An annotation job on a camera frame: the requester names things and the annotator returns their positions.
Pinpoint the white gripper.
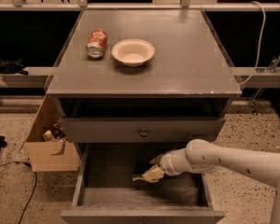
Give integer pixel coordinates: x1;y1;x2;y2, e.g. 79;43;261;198
142;148;187;183

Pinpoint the green yellow sponge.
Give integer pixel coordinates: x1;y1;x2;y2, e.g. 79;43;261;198
133;161;153;182

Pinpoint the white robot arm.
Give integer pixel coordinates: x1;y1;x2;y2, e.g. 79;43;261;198
141;139;280;224

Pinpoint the round drawer knob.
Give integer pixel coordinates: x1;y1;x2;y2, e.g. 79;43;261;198
140;129;147;137

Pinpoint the grey open middle drawer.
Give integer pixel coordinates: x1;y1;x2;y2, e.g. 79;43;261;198
62;143;225;224

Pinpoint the grey wooden drawer cabinet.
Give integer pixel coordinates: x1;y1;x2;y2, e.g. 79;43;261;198
44;8;243;224

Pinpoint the grey closed upper drawer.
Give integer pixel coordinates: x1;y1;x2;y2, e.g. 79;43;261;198
61;118;225;143

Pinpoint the cardboard box with items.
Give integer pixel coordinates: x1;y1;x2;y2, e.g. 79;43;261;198
25;97;80;172

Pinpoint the white paper bowl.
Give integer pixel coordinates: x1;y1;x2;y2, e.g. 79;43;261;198
111;39;155;67

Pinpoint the orange soda can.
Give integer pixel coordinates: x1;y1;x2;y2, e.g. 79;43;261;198
86;29;108;59

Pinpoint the black object on ledge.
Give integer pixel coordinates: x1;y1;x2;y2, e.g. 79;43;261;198
0;59;29;76

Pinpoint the black floor cable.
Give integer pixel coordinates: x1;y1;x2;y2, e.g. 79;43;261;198
0;161;38;224

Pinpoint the metal bracket right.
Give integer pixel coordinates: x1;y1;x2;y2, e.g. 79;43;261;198
248;54;280;115

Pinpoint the white cable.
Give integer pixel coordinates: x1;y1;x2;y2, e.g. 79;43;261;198
238;1;267;87

